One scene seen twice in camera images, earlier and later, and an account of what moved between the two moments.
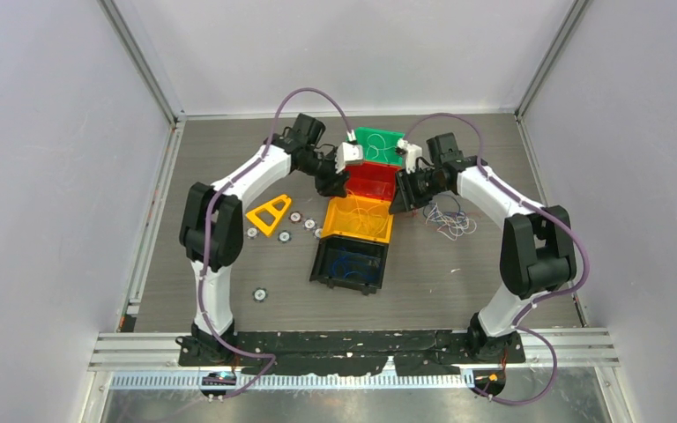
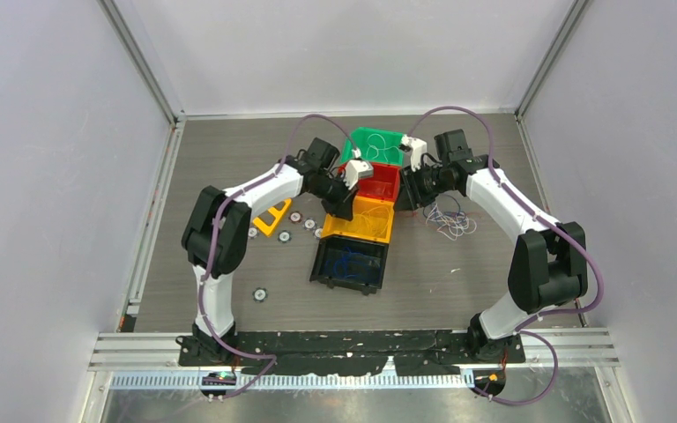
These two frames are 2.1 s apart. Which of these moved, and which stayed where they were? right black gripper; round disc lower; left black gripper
Moved: left black gripper
Stayed: round disc lower; right black gripper
